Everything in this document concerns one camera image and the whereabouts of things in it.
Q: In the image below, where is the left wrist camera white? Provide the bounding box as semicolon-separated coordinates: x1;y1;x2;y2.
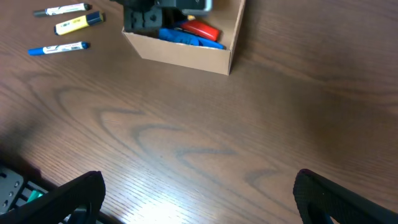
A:
182;0;213;16

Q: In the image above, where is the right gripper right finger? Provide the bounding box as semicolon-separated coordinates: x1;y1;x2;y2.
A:
293;169;397;224

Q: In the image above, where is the yellow highlighter with dark cap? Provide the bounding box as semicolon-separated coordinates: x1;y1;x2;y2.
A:
54;11;104;35

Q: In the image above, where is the blue capped white marker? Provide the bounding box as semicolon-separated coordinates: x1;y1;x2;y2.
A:
27;42;90;56

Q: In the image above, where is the brown cardboard box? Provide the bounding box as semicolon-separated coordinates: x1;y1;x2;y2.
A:
122;0;246;75

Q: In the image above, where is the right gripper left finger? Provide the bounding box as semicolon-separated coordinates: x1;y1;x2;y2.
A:
1;171;106;224

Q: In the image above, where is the red stapler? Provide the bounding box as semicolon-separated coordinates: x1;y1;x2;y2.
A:
180;20;220;42

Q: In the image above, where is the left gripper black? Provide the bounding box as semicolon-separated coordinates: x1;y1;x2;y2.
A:
112;0;205;33

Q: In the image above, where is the black capped white marker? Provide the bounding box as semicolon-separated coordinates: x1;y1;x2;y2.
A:
33;2;92;17

